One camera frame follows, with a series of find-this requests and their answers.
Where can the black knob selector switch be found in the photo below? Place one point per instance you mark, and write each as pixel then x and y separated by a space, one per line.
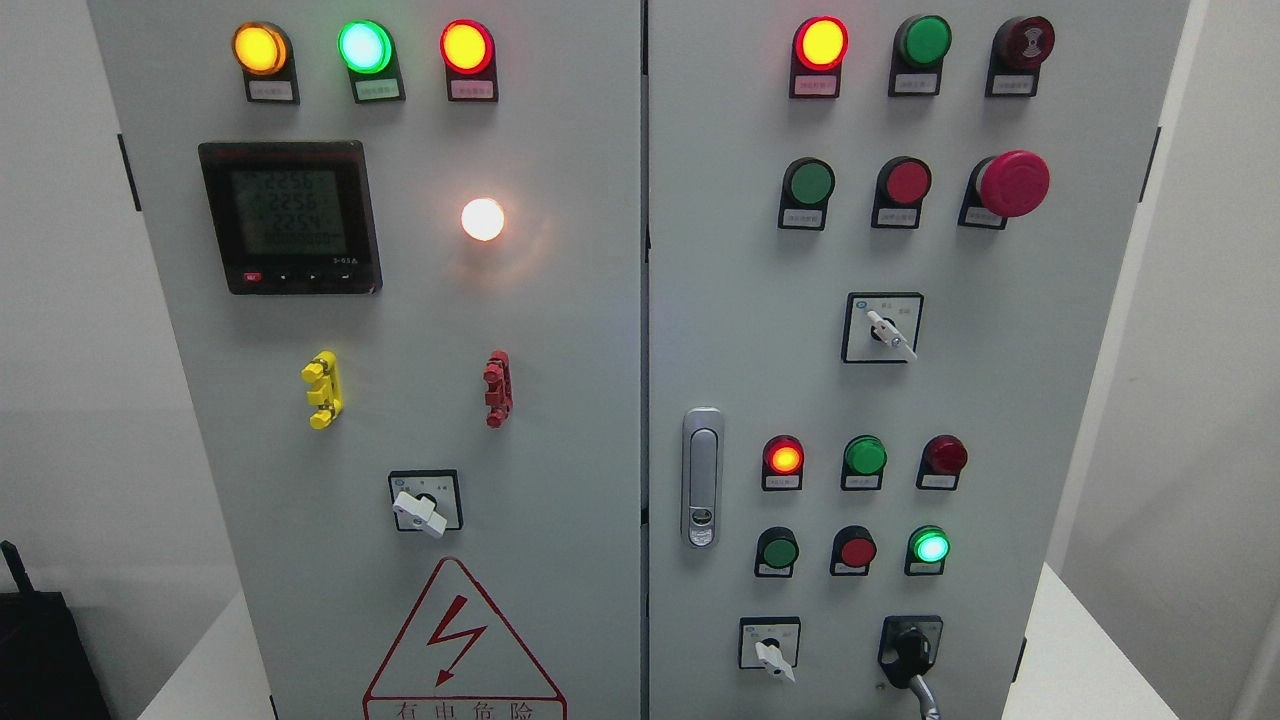
pixel 908 647

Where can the red terminal connector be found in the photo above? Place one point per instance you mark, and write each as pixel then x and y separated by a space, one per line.
pixel 498 395

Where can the red lit indicator lower left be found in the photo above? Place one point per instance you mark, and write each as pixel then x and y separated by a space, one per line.
pixel 783 462

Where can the red lit indicator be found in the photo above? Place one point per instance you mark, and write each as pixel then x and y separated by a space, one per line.
pixel 818 52
pixel 783 462

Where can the white glowing indicator light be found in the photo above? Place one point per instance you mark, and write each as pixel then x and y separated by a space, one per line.
pixel 483 219

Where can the green push button lower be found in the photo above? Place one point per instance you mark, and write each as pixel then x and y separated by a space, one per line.
pixel 777 550

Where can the green push button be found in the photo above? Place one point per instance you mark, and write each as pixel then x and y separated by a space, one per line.
pixel 806 187
pixel 777 550

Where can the green push button upper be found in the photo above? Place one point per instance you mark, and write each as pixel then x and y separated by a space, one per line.
pixel 806 187

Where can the green indicator lower middle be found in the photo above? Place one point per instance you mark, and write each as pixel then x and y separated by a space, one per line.
pixel 865 458

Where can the left grey cabinet door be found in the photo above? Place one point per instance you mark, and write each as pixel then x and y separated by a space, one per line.
pixel 551 500

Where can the grey cabinet door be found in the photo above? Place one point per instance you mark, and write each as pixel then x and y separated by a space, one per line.
pixel 748 318
pixel 551 500

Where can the right grey cabinet door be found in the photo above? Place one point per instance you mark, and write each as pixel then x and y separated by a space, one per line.
pixel 748 318

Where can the red push button lower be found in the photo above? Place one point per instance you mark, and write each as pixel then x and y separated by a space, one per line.
pixel 853 550

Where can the red push button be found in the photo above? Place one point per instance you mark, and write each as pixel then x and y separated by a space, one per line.
pixel 901 185
pixel 853 550

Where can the yellow terminal connector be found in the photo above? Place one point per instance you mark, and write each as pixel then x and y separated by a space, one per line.
pixel 325 392

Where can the red push button upper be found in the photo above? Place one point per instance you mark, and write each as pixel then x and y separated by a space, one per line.
pixel 901 185

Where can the red indicator lower right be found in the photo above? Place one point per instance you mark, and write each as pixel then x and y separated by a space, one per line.
pixel 943 460

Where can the green illuminated button lower right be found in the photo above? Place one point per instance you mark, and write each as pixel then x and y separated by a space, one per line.
pixel 926 552

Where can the red lightning warning sticker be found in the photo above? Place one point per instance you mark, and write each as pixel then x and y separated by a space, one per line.
pixel 457 657

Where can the red ringed indicator light left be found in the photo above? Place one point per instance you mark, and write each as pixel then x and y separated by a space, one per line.
pixel 470 56

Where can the red lit indicator top right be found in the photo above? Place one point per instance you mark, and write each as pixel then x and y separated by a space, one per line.
pixel 818 52

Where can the black digital power meter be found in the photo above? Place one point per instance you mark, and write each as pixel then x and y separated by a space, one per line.
pixel 292 218

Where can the red emergency stop mushroom button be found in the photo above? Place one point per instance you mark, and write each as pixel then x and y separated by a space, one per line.
pixel 1009 185

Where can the green lit indicator light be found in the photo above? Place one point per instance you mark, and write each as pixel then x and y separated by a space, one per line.
pixel 370 56

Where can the green indicator top right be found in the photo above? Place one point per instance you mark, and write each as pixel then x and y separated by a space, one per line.
pixel 918 55

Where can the yellow indicator light top left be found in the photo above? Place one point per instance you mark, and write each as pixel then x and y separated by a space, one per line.
pixel 265 55

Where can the dark red buzzer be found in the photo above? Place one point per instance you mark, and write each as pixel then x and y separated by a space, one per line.
pixel 1019 49

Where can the black device with antenna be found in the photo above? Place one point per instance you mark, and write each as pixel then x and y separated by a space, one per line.
pixel 45 673

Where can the silver door handle lock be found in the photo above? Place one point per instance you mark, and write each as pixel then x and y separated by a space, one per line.
pixel 702 445

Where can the upper right white selector switch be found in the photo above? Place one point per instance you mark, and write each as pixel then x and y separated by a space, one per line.
pixel 882 327

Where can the white selector switch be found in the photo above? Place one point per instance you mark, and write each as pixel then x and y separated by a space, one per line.
pixel 882 327
pixel 426 501
pixel 770 644

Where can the left white selector switch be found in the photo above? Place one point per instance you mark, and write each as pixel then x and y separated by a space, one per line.
pixel 426 501

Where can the lower white selector switch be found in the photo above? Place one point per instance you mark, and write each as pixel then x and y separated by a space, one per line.
pixel 770 644

